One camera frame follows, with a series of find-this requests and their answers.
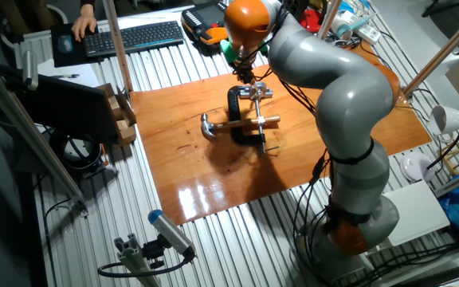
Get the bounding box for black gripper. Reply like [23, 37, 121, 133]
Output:
[235, 59, 257, 86]

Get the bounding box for black C-clamp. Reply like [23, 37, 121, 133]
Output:
[227, 85, 281, 155]

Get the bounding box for claw hammer with wooden handle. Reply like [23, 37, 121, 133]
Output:
[200, 112, 281, 141]

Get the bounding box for person's bare hand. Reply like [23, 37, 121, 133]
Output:
[71, 3, 98, 42]

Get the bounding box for black orange teach pendant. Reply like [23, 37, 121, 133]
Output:
[180, 0, 230, 47]

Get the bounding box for red round object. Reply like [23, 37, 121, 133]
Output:
[300, 8, 326, 34]

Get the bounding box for black filament spool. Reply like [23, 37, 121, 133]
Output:
[284, 0, 310, 21]

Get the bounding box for white teal handheld tool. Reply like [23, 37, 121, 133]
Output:
[331, 15, 372, 41]

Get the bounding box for glossy orange wooden board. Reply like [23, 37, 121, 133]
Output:
[129, 39, 433, 226]

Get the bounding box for black keyboard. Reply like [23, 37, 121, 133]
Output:
[82, 20, 186, 58]

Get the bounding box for brown cardboard box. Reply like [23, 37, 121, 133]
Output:
[96, 82, 138, 128]

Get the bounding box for wooden block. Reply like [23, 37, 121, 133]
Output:
[108, 94, 124, 120]
[116, 119, 137, 147]

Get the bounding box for white paper sheet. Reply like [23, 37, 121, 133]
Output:
[37, 59, 103, 88]

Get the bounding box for black monitor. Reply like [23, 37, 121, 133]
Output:
[0, 63, 121, 147]

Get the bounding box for dark computer mouse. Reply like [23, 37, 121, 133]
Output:
[57, 33, 74, 54]

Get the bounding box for black mouse pad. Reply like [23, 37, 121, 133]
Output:
[50, 22, 103, 69]

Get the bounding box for black office chair base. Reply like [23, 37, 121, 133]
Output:
[420, 0, 459, 55]

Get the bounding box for short aluminium profile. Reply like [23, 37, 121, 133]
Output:
[113, 233, 163, 287]

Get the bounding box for white flat box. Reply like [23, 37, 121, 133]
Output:
[380, 179, 451, 247]

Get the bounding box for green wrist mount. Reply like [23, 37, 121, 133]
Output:
[219, 38, 269, 65]

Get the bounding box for wooden frame post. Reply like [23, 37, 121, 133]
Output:
[402, 3, 459, 96]
[102, 0, 134, 93]
[316, 0, 343, 41]

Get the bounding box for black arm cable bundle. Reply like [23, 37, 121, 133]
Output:
[233, 7, 334, 287]

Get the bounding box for thin black cable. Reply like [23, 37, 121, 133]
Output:
[356, 39, 432, 123]

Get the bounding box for grey camera with blue cap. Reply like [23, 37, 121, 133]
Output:
[147, 209, 197, 260]

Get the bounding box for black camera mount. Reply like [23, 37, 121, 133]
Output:
[141, 234, 167, 270]

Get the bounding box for black cable reel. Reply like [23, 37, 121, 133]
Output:
[48, 129, 109, 176]

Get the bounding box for black camera cable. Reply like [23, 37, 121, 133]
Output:
[96, 249, 194, 279]

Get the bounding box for black floor cables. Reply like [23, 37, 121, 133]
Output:
[356, 241, 459, 287]

